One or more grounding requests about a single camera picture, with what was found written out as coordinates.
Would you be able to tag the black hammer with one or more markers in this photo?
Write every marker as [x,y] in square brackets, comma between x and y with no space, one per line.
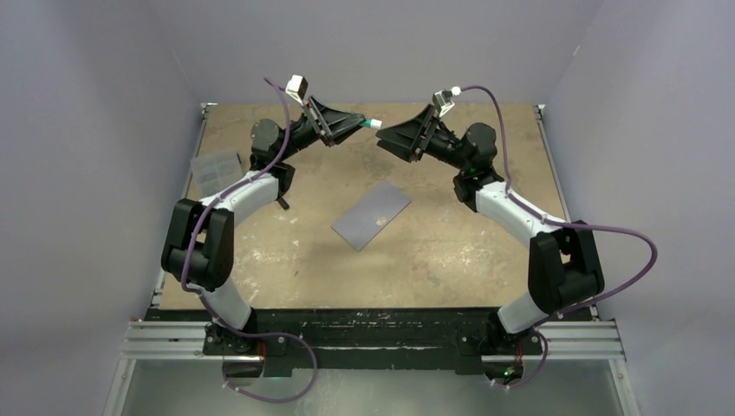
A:
[283,204]

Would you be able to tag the green white glue stick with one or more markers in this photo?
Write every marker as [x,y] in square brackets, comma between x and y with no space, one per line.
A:
[372,123]

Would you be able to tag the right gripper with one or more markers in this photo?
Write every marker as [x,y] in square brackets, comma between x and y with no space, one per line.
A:
[405,139]

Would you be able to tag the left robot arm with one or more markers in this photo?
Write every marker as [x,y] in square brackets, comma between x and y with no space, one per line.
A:
[199,246]

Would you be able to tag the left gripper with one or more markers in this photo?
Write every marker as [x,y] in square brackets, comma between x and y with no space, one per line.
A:
[331,122]

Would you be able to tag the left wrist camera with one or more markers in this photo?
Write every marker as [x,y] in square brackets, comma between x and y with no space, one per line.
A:
[296,88]

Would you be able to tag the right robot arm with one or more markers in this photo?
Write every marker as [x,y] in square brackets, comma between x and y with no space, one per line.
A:
[564,266]

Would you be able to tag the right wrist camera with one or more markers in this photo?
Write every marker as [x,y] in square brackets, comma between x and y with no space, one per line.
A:
[443,100]

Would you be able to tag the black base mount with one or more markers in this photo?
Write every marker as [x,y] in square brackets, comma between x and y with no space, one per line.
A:
[376,339]

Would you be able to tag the grey envelope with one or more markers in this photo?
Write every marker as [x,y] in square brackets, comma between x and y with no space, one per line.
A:
[359,225]

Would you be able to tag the clear plastic organizer box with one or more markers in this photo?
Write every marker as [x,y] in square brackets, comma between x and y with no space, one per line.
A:
[213,172]

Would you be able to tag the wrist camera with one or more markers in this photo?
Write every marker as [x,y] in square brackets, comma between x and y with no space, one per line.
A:
[443,100]
[296,88]

